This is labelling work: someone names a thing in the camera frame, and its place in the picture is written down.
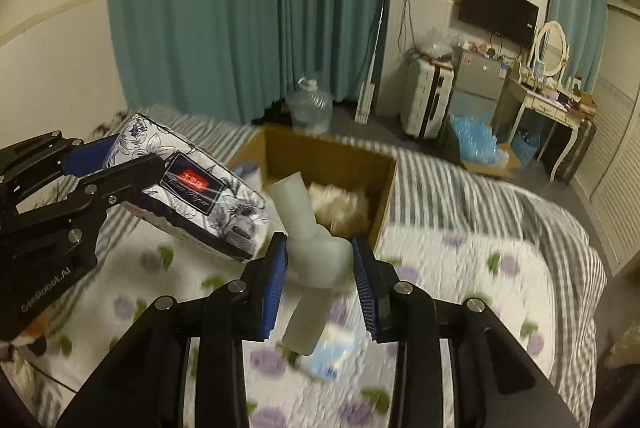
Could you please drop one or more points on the black wall television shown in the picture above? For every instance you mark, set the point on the black wall television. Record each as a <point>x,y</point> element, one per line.
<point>513,20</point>

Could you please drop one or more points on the teal curtain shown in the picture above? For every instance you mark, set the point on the teal curtain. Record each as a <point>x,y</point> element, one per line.
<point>232,59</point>
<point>584,24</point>

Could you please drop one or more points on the white sliding wardrobe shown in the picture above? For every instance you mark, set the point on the white sliding wardrobe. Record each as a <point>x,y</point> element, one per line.
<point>607,181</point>

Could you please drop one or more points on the teal curtain right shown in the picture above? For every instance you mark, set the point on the teal curtain right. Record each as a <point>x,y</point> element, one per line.
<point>584,24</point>

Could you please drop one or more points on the floral tissue paper pack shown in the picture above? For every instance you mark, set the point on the floral tissue paper pack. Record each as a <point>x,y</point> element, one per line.
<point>197,199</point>

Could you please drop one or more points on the grey mini fridge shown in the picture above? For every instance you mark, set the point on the grey mini fridge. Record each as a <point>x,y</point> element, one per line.
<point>477,85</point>

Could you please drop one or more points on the brown cardboard box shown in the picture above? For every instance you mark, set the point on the brown cardboard box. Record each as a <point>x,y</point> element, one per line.
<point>281,151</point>

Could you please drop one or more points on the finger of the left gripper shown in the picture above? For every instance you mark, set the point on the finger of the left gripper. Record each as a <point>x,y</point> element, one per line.
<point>89,158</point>
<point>123,182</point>

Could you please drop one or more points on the white suitcase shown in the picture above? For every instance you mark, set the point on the white suitcase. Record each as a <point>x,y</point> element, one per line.
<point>426,97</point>

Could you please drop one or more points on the small blue tissue packet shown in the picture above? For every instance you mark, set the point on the small blue tissue packet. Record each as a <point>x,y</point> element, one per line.
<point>334,348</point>

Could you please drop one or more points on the beige fluffy item in box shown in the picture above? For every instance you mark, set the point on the beige fluffy item in box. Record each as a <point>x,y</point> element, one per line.
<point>344,213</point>

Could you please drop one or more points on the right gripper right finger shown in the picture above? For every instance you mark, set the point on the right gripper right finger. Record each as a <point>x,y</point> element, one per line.
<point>494,381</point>

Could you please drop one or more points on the teal curtain left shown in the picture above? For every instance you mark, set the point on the teal curtain left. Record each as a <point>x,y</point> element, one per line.
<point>232,59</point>

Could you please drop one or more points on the white floral quilt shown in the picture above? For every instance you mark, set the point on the white floral quilt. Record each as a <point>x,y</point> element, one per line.
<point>348,380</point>

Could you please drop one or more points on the white oval vanity mirror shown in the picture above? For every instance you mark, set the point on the white oval vanity mirror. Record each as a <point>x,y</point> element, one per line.
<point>550,51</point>

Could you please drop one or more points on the grey checkered bedsheet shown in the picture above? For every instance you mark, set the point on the grey checkered bedsheet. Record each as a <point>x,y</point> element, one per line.
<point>432,194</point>

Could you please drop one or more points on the white flat mop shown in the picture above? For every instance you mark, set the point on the white flat mop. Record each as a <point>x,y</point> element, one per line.
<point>367,88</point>

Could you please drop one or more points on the clear water jug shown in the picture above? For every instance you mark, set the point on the clear water jug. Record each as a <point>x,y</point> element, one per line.
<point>310,106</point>

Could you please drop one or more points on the white dressing table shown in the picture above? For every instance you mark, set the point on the white dressing table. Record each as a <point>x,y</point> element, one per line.
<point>516,99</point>

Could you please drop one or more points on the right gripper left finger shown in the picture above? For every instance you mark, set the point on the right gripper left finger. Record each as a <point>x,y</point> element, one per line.
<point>142,381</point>

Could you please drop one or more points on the white plush toy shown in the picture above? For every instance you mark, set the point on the white plush toy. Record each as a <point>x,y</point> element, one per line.
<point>320,261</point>

